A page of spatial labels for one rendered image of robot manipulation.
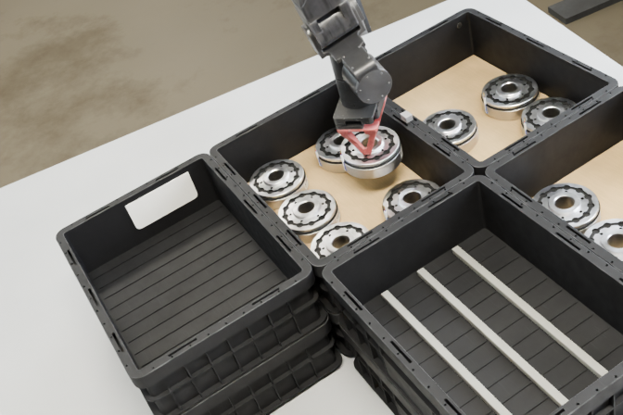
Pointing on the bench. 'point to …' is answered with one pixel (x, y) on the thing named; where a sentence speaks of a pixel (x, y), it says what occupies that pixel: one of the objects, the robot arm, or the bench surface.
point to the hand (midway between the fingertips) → (369, 140)
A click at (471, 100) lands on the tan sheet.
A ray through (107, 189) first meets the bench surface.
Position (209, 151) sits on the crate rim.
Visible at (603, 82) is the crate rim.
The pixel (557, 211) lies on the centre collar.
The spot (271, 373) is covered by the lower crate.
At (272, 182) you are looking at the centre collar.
